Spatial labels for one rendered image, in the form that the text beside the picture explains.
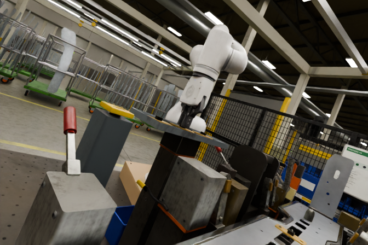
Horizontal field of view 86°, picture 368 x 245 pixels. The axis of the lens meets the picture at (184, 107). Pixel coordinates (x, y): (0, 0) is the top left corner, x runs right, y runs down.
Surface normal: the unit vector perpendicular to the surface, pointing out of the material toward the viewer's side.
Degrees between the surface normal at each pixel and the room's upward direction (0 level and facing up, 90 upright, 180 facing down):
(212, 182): 90
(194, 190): 90
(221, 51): 89
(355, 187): 90
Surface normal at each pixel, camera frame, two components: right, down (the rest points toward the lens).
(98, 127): -0.62, -0.29
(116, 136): 0.68, 0.27
